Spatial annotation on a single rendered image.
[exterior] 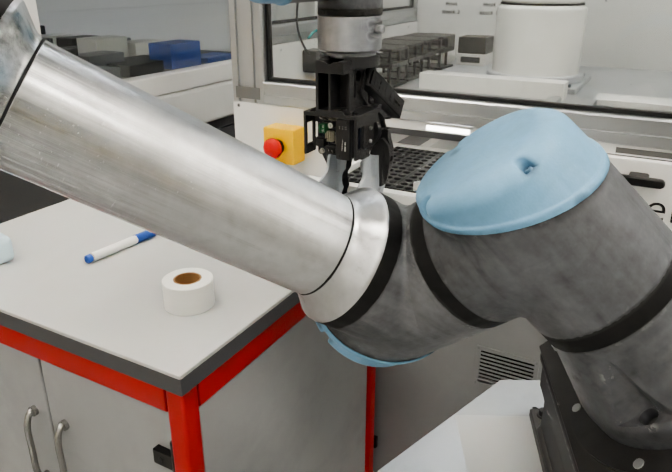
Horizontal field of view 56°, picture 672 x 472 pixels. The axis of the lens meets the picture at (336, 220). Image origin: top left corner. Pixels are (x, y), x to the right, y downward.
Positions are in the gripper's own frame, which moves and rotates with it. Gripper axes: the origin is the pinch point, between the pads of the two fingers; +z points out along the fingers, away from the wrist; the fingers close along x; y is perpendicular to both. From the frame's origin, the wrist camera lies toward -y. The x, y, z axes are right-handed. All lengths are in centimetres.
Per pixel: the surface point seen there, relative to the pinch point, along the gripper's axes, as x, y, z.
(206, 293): -17.0, 11.4, 11.8
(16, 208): -101, -18, 24
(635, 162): 30.8, -33.3, -1.7
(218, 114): -80, -70, 9
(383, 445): -11, -36, 72
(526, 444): 27.7, 17.1, 14.5
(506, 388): 23.6, 9.0, 14.6
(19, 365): -46, 22, 27
